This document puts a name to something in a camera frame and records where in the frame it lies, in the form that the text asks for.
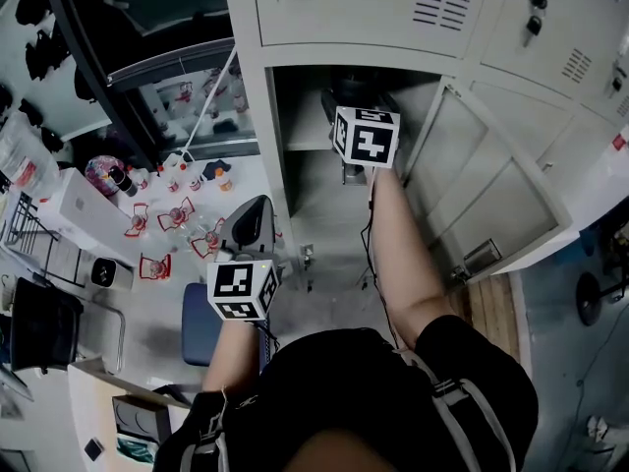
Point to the wooden slat platform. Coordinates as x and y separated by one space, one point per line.
491 312

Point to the beige desk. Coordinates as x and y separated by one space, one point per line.
93 411

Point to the person's left forearm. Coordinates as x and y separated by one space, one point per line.
231 357

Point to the white cardboard box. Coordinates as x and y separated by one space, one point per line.
83 209

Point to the blue padded chair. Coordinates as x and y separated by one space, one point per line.
196 322

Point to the person's black shirt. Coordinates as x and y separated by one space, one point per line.
344 391

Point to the person's right forearm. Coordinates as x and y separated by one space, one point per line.
398 253

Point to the large clear water jug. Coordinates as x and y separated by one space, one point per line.
24 165

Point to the green packet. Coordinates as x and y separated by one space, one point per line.
135 450

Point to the small white and black appliance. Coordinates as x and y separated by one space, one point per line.
110 273

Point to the orange bottle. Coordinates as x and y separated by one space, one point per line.
226 185

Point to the black tray box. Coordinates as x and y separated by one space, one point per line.
137 416

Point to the black fan stand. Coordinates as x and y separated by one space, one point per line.
587 298

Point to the pair of white shoes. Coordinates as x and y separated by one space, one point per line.
602 428

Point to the blue bin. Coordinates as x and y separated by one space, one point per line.
592 241

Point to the beige metal locker cabinet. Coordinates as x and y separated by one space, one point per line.
354 17

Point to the small flat phone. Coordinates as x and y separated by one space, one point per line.
93 450

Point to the white table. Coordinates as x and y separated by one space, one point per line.
604 180

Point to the colourful patterned ball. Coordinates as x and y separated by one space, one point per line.
98 170

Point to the black framed glass tank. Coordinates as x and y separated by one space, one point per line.
98 67

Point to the row of black bags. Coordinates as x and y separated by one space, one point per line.
41 57

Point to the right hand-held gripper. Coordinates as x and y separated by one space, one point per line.
368 140

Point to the cluster of small white bottles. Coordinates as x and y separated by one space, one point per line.
172 185

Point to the black thermos flask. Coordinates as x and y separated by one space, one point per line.
123 182

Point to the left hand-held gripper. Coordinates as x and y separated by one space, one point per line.
236 283

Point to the grey metal locker door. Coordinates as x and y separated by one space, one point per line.
491 190

